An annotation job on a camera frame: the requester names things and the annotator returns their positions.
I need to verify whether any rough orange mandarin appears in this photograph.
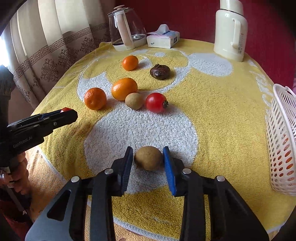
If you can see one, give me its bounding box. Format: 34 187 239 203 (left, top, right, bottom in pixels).
84 87 107 110

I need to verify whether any smooth orange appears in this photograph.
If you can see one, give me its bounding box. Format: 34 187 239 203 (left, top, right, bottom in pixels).
111 77 138 101

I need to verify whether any brown kiwi-like fruit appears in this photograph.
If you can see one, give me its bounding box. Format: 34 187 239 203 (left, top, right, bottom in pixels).
134 146 163 171

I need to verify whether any brown round longan fruit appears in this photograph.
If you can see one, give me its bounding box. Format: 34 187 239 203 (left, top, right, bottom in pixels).
125 93 144 110

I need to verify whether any small round tangerine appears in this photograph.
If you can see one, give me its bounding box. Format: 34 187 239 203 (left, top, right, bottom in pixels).
121 55 138 71

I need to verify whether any small red tomato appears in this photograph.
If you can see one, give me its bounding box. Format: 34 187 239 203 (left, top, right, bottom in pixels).
145 92 169 113

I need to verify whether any dark brown mangosteen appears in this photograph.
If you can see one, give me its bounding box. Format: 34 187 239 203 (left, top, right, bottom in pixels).
149 64 171 80

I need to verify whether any large red tomato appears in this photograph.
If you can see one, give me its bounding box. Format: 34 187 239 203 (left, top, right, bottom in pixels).
60 108 72 113

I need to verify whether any left hand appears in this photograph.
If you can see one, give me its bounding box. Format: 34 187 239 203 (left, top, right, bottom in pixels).
1 152 31 195

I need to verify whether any patterned beige curtain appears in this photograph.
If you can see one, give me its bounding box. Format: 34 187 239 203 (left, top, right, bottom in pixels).
1 0 115 108

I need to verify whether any white plastic basket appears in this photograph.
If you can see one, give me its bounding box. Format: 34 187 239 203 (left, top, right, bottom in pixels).
266 84 296 196

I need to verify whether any yellow cartoon towel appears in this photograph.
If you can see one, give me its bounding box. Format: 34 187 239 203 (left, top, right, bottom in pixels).
35 40 295 232

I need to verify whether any glass electric kettle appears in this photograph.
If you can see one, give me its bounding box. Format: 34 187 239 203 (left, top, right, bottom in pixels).
108 5 147 52

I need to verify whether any tissue pack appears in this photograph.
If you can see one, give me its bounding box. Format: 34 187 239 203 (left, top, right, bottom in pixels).
147 24 180 49

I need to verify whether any red quilted headboard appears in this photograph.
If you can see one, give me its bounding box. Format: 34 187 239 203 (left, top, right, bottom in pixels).
115 1 295 87

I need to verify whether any cream thermos flask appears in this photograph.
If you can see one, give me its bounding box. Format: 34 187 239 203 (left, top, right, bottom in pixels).
214 0 248 62

